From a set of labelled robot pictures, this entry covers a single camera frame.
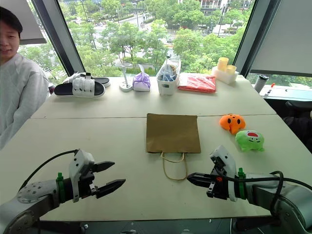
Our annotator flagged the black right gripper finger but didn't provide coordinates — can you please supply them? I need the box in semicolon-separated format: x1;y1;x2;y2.
192;172;214;180
186;175;212;189

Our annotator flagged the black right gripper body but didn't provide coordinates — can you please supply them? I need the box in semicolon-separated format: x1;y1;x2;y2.
206;158;231;201

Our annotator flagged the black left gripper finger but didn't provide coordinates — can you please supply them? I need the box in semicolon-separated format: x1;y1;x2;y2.
95;178;126;199
93;160;116;175

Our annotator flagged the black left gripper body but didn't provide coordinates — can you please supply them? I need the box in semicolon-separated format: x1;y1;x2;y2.
78;163;98;199

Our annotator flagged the brown paper bag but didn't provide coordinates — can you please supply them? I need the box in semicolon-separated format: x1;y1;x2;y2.
145;113;202;181

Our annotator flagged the purple tied plastic bag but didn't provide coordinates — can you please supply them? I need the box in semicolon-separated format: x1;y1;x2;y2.
132;64;151;92

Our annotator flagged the red plastic packet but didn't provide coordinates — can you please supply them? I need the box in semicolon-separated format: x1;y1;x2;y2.
177;74;217;94

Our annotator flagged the clear plastic bag of items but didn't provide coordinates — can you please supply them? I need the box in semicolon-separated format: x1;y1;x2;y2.
157;55;181;81

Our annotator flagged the green right wrist clamp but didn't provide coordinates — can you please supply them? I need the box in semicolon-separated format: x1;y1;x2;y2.
237;167;246;199

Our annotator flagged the green wrist clamp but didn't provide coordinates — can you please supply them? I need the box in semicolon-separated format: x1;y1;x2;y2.
237;167;246;199
56;172;66;204

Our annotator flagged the green left wrist clamp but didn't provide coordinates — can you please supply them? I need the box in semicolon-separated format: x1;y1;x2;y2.
56;172;66;204

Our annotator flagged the green plush toy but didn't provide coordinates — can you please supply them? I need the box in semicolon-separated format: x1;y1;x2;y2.
235;130;266;153

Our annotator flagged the orange plush toy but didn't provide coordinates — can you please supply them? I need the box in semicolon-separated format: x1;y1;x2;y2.
219;113;246;135

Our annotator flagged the white and black slide sandal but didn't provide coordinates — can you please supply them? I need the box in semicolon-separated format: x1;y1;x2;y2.
54;77;106;99
62;72;111;88

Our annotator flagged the white stand with round base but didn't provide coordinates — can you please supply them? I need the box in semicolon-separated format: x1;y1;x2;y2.
119;64;134;93

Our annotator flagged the white plastic storage basket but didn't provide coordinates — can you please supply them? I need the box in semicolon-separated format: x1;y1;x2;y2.
156;59;182;97

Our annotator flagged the white foam tray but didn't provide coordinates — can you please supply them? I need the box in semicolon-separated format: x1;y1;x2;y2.
211;65;239;85

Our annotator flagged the black office chair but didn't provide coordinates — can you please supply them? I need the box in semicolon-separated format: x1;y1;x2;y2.
282;100;312;147

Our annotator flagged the grey tumbler with black lid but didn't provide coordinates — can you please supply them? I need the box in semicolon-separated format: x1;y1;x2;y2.
253;74;270;94

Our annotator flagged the person in grey sweater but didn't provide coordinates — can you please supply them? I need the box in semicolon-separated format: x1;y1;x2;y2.
0;6;51;150

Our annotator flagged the tall yellow plastic cup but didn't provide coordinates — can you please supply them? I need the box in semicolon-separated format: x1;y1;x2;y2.
217;57;229;72

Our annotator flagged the white side desk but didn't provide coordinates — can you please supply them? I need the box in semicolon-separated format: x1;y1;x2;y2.
259;84;312;101

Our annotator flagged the grey roller blind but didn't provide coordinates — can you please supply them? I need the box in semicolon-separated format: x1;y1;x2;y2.
0;0;47;45
249;0;312;78

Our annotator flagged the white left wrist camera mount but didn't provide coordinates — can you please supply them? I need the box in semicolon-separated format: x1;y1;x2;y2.
69;148;95;203

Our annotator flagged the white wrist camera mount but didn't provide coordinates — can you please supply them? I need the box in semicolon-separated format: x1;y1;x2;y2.
69;148;95;203
209;145;238;202

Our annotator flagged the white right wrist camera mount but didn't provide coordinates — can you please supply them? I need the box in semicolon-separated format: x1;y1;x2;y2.
209;145;238;202

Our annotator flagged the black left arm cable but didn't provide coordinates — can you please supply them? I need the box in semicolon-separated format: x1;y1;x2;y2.
19;149;79;191

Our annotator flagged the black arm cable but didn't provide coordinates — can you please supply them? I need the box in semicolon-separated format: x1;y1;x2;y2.
19;149;79;191
216;170;285;215

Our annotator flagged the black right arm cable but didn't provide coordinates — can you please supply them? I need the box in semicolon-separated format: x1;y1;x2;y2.
216;170;285;215

